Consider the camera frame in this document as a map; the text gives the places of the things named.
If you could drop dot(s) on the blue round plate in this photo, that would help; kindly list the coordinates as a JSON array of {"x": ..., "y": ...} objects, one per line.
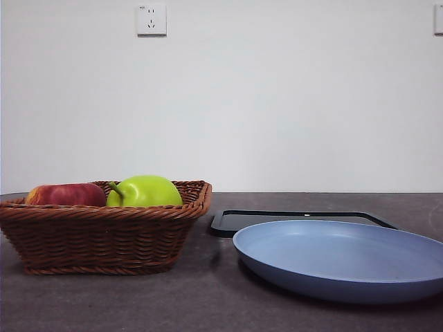
[{"x": 332, "y": 256}]

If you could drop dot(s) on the brown wicker basket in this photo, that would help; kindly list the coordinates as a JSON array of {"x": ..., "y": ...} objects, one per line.
[{"x": 104, "y": 235}]

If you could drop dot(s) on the dark green rectangular tray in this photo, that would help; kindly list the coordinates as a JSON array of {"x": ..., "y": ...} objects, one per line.
[{"x": 228, "y": 221}]

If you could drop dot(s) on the green apple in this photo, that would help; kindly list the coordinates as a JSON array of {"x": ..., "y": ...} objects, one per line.
[{"x": 149, "y": 192}]

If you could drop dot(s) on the red apple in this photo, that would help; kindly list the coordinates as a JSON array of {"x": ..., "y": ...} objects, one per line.
[{"x": 65, "y": 194}]

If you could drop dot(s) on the white wall socket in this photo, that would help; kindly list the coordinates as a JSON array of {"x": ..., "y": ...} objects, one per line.
[
  {"x": 439, "y": 20},
  {"x": 151, "y": 20}
]

